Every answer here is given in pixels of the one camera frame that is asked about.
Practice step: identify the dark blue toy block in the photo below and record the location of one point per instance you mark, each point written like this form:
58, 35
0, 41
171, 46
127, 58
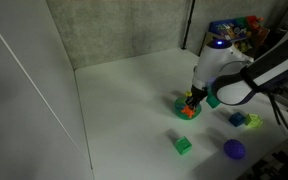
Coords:
237, 119

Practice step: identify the orange toy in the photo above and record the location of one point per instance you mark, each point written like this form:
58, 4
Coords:
187, 111

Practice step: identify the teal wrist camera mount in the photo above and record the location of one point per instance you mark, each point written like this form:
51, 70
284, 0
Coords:
212, 99

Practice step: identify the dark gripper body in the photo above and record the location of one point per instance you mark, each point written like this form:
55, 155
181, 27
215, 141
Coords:
199, 92

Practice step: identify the wooden toy shelf with bins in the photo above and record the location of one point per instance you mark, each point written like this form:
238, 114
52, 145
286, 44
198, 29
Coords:
237, 30

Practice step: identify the lime green toy block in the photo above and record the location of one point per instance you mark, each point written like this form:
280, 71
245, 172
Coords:
252, 120

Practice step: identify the purple ball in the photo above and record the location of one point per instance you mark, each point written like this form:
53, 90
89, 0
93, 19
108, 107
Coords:
234, 149

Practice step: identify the green bowl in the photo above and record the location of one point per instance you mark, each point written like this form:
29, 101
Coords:
179, 113

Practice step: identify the black vertical pole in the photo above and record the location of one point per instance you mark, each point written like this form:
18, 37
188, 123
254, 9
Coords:
188, 26

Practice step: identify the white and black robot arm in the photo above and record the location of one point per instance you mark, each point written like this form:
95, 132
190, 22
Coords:
230, 73

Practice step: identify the yellow toy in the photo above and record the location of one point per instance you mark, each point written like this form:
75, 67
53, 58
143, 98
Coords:
188, 93

